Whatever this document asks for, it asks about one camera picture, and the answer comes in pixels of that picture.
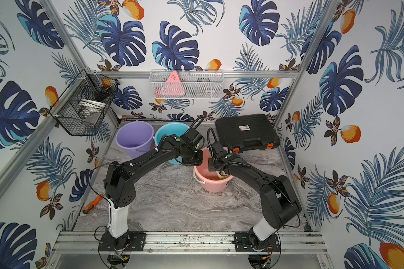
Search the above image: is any pink plastic bucket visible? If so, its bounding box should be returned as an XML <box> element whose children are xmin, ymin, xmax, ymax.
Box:
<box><xmin>193</xmin><ymin>148</ymin><xmax>234</xmax><ymax>193</ymax></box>

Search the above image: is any teal plastic bucket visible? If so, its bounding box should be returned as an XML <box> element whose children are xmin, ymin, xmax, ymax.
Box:
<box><xmin>154</xmin><ymin>122</ymin><xmax>189</xmax><ymax>165</ymax></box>

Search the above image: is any yellow cleaning cloth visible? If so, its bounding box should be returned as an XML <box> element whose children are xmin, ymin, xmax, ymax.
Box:
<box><xmin>216</xmin><ymin>171</ymin><xmax>230</xmax><ymax>180</ymax></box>

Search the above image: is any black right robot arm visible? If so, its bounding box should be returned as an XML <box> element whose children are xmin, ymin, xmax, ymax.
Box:
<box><xmin>208</xmin><ymin>142</ymin><xmax>302</xmax><ymax>245</ymax></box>

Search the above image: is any purple plastic bucket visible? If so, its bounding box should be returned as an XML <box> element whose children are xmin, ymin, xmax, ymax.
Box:
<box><xmin>115</xmin><ymin>121</ymin><xmax>154</xmax><ymax>159</ymax></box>

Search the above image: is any black plastic tool case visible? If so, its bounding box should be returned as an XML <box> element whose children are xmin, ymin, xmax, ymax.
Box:
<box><xmin>215</xmin><ymin>114</ymin><xmax>281</xmax><ymax>154</ymax></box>

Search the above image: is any pink triangular item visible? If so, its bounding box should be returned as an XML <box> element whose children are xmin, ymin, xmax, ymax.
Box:
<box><xmin>159</xmin><ymin>71</ymin><xmax>185</xmax><ymax>98</ymax></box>

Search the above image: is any clear wall shelf basket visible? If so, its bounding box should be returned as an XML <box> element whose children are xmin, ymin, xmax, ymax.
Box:
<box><xmin>149</xmin><ymin>69</ymin><xmax>224</xmax><ymax>99</ymax></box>

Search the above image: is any orange handled screwdriver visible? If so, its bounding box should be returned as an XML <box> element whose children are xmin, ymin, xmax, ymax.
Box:
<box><xmin>83</xmin><ymin>195</ymin><xmax>104</xmax><ymax>215</ymax></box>

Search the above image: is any black wire basket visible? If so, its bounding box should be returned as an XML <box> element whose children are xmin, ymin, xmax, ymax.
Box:
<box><xmin>48</xmin><ymin>69</ymin><xmax>120</xmax><ymax>136</ymax></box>

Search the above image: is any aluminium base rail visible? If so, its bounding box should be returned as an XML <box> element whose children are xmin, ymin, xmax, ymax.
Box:
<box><xmin>52</xmin><ymin>232</ymin><xmax>328</xmax><ymax>255</ymax></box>

